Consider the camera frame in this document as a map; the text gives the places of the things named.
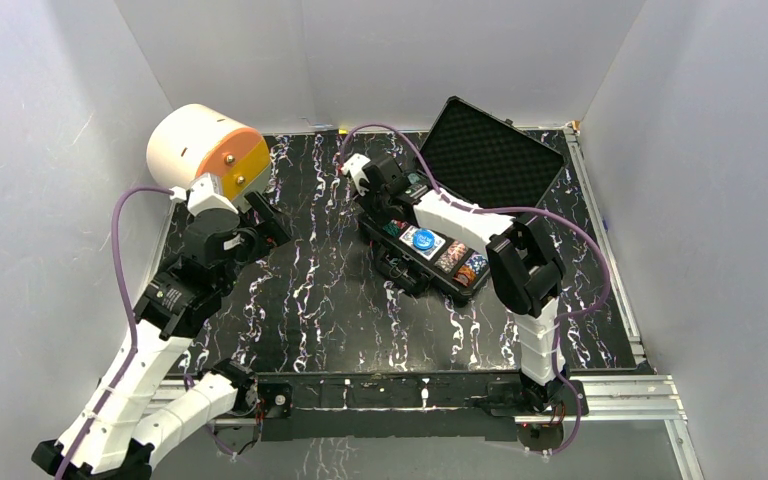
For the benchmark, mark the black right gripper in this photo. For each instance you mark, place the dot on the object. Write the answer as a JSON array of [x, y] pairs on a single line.
[[368, 189]]

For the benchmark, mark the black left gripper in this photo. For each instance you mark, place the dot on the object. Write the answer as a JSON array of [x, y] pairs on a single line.
[[263, 213]]

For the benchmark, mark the black poker chip case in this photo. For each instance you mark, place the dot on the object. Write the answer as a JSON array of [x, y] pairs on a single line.
[[482, 160]]

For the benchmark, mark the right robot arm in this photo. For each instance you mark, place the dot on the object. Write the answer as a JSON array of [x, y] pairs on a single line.
[[525, 267]]

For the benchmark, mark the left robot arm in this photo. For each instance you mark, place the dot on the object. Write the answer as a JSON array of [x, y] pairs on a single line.
[[114, 437]]

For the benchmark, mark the blue card deck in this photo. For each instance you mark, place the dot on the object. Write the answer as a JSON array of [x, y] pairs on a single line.
[[422, 241]]

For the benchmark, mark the white cylindrical drawer box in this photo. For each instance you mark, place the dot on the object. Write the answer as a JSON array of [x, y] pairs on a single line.
[[209, 160]]

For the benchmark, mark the black front mounting bar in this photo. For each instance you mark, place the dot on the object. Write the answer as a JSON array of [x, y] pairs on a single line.
[[490, 405]]

